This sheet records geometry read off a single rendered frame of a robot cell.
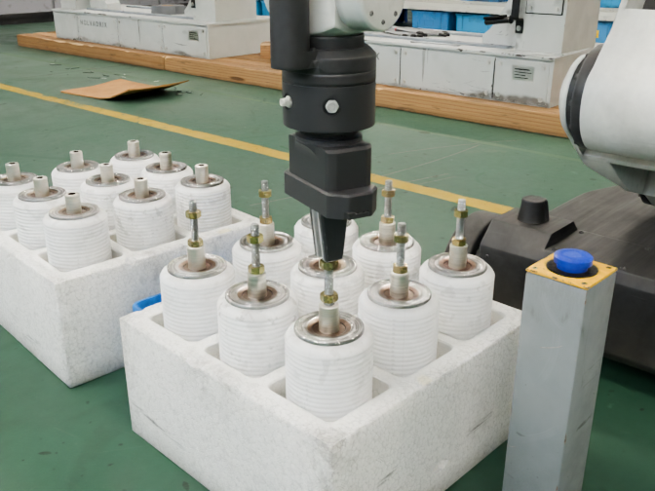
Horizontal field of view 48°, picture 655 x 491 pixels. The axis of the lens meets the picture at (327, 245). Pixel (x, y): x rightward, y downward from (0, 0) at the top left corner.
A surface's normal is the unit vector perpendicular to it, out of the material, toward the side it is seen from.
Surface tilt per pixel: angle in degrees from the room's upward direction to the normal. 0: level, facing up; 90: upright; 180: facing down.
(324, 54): 45
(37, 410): 0
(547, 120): 90
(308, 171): 90
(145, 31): 90
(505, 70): 90
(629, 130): 110
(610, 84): 64
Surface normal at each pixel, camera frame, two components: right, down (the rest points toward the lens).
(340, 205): -0.26, 0.36
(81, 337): 0.68, 0.27
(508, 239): -0.48, -0.45
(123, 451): 0.00, -0.93
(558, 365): -0.70, 0.27
